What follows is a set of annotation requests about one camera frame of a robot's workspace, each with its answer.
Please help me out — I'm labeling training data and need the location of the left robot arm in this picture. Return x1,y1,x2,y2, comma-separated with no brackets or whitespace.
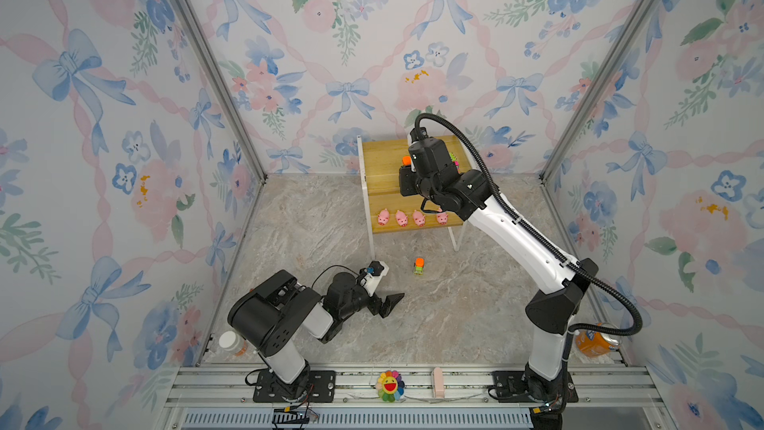
227,261,405,386

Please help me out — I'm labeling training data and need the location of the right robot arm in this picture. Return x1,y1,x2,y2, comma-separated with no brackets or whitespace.
399,137,599,403

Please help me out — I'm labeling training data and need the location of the colourful smiling flower plush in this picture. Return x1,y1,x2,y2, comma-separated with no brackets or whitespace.
375,370,406,403

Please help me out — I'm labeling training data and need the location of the pink eraser block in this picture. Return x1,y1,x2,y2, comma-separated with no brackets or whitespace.
432,367,446,399

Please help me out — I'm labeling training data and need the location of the white cap pill bottle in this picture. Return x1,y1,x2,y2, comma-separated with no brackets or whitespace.
218,330,248,356

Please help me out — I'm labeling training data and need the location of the orange drink can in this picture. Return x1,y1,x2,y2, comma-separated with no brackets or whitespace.
575,330,620,358

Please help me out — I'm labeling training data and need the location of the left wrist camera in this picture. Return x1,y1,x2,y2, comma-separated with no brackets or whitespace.
357,261,389,297

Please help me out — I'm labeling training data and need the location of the wooden two-tier shelf white frame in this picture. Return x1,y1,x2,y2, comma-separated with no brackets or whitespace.
356,135,465,259

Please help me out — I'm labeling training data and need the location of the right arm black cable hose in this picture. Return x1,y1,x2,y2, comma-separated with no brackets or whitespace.
414,112,644,336

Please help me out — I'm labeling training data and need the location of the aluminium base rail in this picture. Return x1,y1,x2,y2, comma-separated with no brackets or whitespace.
153,364,678,429

